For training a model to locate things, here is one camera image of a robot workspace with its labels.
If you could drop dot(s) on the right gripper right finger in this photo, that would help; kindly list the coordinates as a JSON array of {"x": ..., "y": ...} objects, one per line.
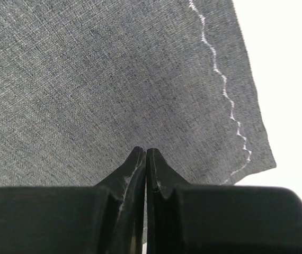
[{"x": 189, "y": 218}]

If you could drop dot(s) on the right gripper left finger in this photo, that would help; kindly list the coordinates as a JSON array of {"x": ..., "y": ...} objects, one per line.
[{"x": 105, "y": 218}]

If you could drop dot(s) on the grey cloth placemat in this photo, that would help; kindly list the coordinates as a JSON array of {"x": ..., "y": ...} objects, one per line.
[{"x": 84, "y": 82}]

